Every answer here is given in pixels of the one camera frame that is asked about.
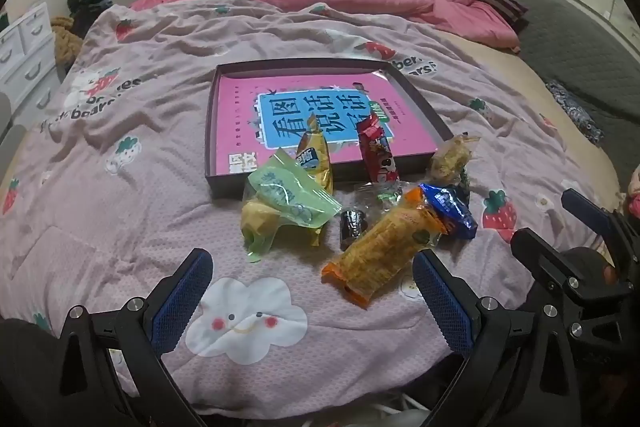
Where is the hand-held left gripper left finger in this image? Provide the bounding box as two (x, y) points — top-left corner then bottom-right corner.
(59, 248), (215, 427)

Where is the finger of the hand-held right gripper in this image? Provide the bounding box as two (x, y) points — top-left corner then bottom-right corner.
(510, 229), (636, 304)
(561, 188), (640, 258)

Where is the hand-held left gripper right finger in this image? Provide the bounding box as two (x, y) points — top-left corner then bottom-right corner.
(411, 248), (576, 427)

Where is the orange snack packet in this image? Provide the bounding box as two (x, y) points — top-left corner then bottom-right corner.
(321, 187), (446, 308)

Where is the blue snack packet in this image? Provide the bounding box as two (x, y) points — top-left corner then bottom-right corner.
(420, 183), (479, 240)

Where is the black pea snack packet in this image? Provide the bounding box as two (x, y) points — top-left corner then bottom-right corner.
(447, 169), (474, 206)

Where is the dark cake cup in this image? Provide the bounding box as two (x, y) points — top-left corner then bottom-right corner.
(340, 208), (371, 252)

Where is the clear packet with red print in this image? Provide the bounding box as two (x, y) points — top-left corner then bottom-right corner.
(354, 181), (405, 212)

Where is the clear packet of pale snack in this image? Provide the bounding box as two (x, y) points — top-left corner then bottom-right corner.
(430, 133), (482, 182)

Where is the green snack packet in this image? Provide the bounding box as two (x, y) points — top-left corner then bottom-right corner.
(241, 148), (335, 264)

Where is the red snack packet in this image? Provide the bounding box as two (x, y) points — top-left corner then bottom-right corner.
(356, 113), (401, 186)

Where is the yellow snack packet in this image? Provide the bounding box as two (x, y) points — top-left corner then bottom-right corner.
(295, 128), (336, 196)

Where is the purple shallow box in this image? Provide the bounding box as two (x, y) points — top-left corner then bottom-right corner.
(204, 58), (456, 200)

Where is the dark floral cloth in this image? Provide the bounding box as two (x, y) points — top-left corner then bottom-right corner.
(545, 79), (606, 145)

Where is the pink strawberry printed blanket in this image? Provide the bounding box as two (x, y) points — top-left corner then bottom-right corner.
(0, 0), (626, 408)

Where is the beige bed sheet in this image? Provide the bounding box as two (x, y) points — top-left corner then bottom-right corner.
(440, 27), (621, 188)

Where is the grey quilted cover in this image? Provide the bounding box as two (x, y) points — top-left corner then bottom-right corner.
(444, 0), (640, 188)

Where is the pink picture book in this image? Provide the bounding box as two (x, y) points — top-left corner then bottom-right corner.
(214, 73), (441, 178)

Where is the striped pillow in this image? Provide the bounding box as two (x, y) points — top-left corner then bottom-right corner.
(475, 0), (530, 32)

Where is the white drawer cabinet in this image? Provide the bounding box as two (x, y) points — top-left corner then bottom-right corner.
(0, 2), (63, 128)

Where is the dark clothes pile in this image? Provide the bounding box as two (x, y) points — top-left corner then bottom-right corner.
(66, 0), (113, 38)

